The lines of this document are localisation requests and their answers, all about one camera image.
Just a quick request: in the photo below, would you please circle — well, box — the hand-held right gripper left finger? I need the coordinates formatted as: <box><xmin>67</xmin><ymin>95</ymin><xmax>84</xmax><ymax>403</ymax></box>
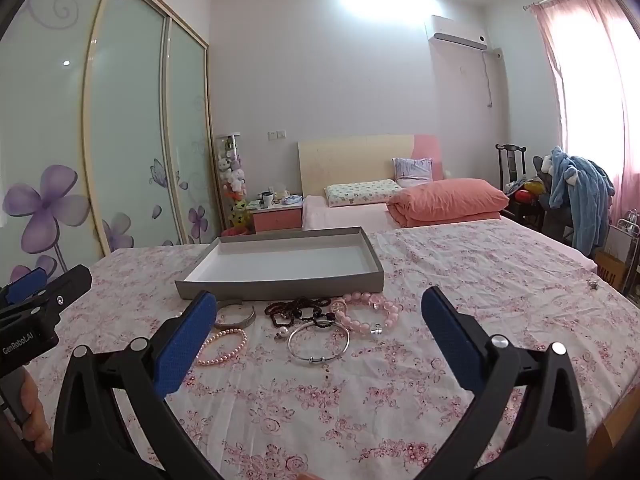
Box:
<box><xmin>52</xmin><ymin>290</ymin><xmax>227</xmax><ymax>480</ymax></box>

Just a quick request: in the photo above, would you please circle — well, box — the beige and pink headboard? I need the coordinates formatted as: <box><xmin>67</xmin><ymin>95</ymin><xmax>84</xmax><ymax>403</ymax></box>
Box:
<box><xmin>298</xmin><ymin>134</ymin><xmax>444</xmax><ymax>197</ymax></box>

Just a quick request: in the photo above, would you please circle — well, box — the blue fleece robe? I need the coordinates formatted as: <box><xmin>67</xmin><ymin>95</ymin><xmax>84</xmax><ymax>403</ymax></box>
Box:
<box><xmin>548</xmin><ymin>145</ymin><xmax>616</xmax><ymax>254</ymax></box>

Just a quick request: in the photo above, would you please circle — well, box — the pink and beige nightstand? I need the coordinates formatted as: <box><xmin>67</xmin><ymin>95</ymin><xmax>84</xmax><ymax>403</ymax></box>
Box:
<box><xmin>251</xmin><ymin>204</ymin><xmax>304</xmax><ymax>234</ymax></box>

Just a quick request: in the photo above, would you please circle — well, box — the grey cardboard tray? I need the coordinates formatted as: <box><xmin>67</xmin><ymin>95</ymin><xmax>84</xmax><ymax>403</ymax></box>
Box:
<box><xmin>175</xmin><ymin>226</ymin><xmax>385</xmax><ymax>301</ymax></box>

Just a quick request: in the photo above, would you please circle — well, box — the pink chunky bead bracelet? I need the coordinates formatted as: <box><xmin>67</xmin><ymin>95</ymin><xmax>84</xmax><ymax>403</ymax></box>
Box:
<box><xmin>331</xmin><ymin>290</ymin><xmax>405</xmax><ymax>336</ymax></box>

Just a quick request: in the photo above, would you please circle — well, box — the pink curtain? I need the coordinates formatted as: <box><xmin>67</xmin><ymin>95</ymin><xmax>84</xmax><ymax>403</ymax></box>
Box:
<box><xmin>529</xmin><ymin>0</ymin><xmax>640</xmax><ymax>192</ymax></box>

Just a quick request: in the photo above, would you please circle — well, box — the metal rack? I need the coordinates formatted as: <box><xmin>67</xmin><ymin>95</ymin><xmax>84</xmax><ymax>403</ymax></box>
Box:
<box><xmin>614</xmin><ymin>209</ymin><xmax>640</xmax><ymax>243</ymax></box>

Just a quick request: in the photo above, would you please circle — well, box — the air conditioner cable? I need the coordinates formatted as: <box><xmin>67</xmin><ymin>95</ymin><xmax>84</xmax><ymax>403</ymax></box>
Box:
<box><xmin>481</xmin><ymin>50</ymin><xmax>497</xmax><ymax>109</ymax></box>

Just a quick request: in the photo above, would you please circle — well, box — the black bead bracelet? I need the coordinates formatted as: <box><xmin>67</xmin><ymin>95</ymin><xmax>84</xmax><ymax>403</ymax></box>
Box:
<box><xmin>276</xmin><ymin>310</ymin><xmax>339</xmax><ymax>339</ymax></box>

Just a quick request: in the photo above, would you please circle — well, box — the folded orange quilt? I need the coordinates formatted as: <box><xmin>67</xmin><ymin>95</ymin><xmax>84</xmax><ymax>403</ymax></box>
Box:
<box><xmin>387</xmin><ymin>178</ymin><xmax>510</xmax><ymax>229</ymax></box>

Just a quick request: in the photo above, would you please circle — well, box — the glass sliding door wardrobe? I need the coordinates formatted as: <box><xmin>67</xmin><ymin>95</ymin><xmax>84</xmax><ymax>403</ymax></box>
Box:
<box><xmin>0</xmin><ymin>0</ymin><xmax>224</xmax><ymax>292</ymax></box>

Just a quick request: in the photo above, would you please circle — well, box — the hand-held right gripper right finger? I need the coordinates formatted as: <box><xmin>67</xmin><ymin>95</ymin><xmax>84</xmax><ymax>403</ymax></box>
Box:
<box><xmin>414</xmin><ymin>286</ymin><xmax>588</xmax><ymax>480</ymax></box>

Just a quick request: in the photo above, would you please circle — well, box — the white air conditioner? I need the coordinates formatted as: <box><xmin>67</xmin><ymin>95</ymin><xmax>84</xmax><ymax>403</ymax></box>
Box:
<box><xmin>424</xmin><ymin>15</ymin><xmax>489</xmax><ymax>52</ymax></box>

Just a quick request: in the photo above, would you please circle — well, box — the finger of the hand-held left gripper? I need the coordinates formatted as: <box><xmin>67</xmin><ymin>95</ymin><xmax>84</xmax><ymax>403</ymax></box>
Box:
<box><xmin>0</xmin><ymin>267</ymin><xmax>48</xmax><ymax>306</ymax></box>
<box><xmin>30</xmin><ymin>265</ymin><xmax>94</xmax><ymax>322</ymax></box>

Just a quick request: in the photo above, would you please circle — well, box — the flat white patterned pillow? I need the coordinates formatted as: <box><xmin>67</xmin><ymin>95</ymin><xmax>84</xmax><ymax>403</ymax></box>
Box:
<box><xmin>323</xmin><ymin>178</ymin><xmax>404</xmax><ymax>208</ymax></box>

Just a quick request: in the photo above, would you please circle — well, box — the bed with pink sheet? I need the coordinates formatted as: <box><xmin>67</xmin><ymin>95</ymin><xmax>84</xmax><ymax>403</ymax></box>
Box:
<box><xmin>302</xmin><ymin>194</ymin><xmax>599</xmax><ymax>273</ymax></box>

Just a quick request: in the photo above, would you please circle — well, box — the pink floral bedsheet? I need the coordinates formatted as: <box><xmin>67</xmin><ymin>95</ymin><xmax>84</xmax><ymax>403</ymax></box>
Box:
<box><xmin>22</xmin><ymin>219</ymin><xmax>640</xmax><ymax>480</ymax></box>

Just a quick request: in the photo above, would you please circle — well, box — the cardboard box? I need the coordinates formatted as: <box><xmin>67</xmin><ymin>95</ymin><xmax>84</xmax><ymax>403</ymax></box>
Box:
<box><xmin>594</xmin><ymin>250</ymin><xmax>629</xmax><ymax>287</ymax></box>

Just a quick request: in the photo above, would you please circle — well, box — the dark red bead necklace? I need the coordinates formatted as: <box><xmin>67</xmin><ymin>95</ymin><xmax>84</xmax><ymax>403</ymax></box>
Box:
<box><xmin>264</xmin><ymin>296</ymin><xmax>334</xmax><ymax>329</ymax></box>

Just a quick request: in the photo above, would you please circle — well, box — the pink pearl bracelet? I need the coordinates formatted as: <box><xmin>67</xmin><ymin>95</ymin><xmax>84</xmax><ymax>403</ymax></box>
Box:
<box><xmin>196</xmin><ymin>328</ymin><xmax>249</xmax><ymax>366</ymax></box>

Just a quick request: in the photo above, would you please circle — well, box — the small lilac patterned pillow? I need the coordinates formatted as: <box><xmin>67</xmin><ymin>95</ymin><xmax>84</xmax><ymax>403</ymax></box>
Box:
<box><xmin>392</xmin><ymin>157</ymin><xmax>434</xmax><ymax>184</ymax></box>

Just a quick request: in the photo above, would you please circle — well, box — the person's left hand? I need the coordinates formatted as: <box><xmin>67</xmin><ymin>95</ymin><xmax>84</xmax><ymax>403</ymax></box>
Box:
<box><xmin>17</xmin><ymin>374</ymin><xmax>54</xmax><ymax>454</ymax></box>

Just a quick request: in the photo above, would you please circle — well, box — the dark wooden chair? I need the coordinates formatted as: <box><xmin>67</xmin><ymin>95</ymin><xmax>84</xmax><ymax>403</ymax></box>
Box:
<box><xmin>495</xmin><ymin>143</ymin><xmax>548</xmax><ymax>231</ymax></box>

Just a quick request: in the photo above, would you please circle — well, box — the thin silver bangle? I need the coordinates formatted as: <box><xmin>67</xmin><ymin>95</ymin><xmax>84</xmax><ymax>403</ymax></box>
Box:
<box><xmin>286</xmin><ymin>321</ymin><xmax>350</xmax><ymax>365</ymax></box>

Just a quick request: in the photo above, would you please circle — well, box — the clear column of plush toys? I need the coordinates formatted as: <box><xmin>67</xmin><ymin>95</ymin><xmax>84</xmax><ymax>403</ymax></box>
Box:
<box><xmin>215</xmin><ymin>132</ymin><xmax>251</xmax><ymax>231</ymax></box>

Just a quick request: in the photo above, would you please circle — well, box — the wide silver bangle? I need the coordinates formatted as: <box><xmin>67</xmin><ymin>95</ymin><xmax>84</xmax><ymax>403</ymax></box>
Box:
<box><xmin>215</xmin><ymin>300</ymin><xmax>257</xmax><ymax>332</ymax></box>

